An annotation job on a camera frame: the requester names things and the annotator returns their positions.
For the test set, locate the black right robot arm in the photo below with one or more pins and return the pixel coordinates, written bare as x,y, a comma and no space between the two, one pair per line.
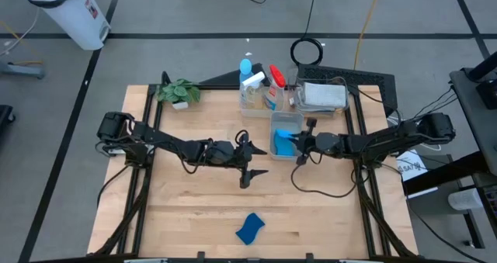
388,142

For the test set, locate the white trash can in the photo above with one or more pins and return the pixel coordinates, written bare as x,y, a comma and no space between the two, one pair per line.
74,18

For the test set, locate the small frosted plastic bin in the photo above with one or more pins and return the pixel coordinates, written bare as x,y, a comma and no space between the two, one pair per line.
252,113

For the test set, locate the black perforated panel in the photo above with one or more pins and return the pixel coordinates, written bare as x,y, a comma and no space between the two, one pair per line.
369,80

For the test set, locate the black metal table frame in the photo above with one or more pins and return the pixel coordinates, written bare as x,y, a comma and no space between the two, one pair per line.
217,87

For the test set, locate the dark grey equipment cart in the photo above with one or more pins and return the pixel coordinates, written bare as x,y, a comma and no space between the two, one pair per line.
475,115

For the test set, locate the white paper sign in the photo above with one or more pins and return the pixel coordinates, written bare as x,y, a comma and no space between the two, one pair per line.
411,166

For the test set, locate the air freshener can blue cap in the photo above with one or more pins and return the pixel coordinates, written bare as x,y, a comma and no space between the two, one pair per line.
245,66

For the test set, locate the white cloth tag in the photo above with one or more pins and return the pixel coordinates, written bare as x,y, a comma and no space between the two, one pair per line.
291,101

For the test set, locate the black triangular panel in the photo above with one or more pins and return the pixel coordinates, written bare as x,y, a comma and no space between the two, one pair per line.
225,78

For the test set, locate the spray bottle white nozzle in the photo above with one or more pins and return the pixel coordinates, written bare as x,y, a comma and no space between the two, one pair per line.
253,80

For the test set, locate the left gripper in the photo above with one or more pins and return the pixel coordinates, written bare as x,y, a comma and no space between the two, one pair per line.
242,158

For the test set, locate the grey stand base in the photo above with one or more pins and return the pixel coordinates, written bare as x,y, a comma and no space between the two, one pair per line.
23,70

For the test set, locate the wavy blue sponge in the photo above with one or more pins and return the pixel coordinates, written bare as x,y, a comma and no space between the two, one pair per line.
284,148
250,229

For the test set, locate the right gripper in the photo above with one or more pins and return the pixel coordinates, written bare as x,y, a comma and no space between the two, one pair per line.
310,140

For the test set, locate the white cylinder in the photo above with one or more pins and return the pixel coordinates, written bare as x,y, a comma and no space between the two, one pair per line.
464,199

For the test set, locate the grey plastic bin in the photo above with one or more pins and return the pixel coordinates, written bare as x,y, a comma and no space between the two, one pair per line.
287,119

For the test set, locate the large clear plastic bin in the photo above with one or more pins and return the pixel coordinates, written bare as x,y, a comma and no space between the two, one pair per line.
295,85

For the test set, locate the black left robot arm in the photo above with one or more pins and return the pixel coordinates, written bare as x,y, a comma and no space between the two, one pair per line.
171,140

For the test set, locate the green plant in white pot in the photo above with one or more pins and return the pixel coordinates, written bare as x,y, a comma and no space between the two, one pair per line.
176,91

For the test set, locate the Windex bottle red nozzle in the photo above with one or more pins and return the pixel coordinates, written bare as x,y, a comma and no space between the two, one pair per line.
277,75

